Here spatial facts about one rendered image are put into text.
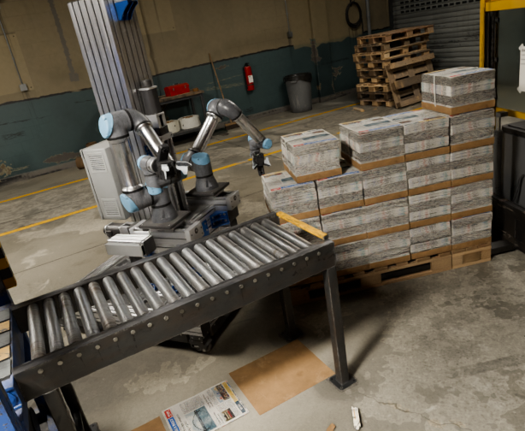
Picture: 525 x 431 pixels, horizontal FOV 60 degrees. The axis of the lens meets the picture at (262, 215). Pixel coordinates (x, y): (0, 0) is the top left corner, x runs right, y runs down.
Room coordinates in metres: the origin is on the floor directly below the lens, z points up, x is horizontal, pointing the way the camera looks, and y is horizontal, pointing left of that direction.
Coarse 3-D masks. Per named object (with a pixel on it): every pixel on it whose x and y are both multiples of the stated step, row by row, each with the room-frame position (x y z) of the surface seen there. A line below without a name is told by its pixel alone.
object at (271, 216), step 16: (240, 224) 2.23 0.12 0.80; (192, 240) 2.13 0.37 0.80; (160, 256) 2.02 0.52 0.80; (112, 272) 1.93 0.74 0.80; (128, 272) 1.94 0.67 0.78; (144, 272) 1.97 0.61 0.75; (160, 272) 2.00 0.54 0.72; (64, 288) 1.85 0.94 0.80; (16, 304) 1.78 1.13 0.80; (16, 320) 1.73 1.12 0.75
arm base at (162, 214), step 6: (168, 204) 2.45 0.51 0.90; (156, 210) 2.43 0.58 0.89; (162, 210) 2.43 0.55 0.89; (168, 210) 2.44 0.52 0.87; (174, 210) 2.47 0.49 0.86; (156, 216) 2.42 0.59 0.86; (162, 216) 2.42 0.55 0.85; (168, 216) 2.43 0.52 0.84; (174, 216) 2.45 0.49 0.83; (156, 222) 2.42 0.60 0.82; (162, 222) 2.41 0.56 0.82
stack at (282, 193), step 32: (416, 160) 2.69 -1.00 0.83; (448, 160) 2.71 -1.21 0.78; (288, 192) 2.61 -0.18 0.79; (320, 192) 2.63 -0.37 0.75; (352, 192) 2.64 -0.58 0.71; (384, 192) 2.66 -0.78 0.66; (448, 192) 2.70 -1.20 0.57; (288, 224) 2.60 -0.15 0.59; (320, 224) 2.62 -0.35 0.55; (352, 224) 2.64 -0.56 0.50; (384, 224) 2.66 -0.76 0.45; (448, 224) 2.70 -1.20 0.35; (352, 256) 2.65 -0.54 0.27; (384, 256) 2.66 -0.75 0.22; (448, 256) 2.70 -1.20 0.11; (320, 288) 2.75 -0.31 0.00; (352, 288) 2.65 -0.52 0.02
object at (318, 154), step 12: (288, 144) 2.74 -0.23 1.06; (300, 144) 2.67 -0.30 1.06; (312, 144) 2.64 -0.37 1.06; (324, 144) 2.65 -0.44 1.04; (336, 144) 2.65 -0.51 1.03; (300, 156) 2.63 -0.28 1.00; (312, 156) 2.65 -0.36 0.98; (324, 156) 2.65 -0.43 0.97; (336, 156) 2.66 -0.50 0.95; (300, 168) 2.64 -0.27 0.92; (312, 168) 2.64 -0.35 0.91; (324, 168) 2.65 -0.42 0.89
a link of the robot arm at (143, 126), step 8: (136, 112) 2.44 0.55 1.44; (136, 120) 2.41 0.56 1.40; (144, 120) 2.42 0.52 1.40; (136, 128) 2.41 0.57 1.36; (144, 128) 2.40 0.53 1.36; (152, 128) 2.42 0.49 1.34; (144, 136) 2.38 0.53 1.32; (152, 136) 2.37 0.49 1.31; (152, 144) 2.34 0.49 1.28; (160, 144) 2.35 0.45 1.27; (152, 152) 2.34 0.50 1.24; (168, 152) 2.33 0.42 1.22; (176, 168) 2.26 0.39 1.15; (184, 176) 2.26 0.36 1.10
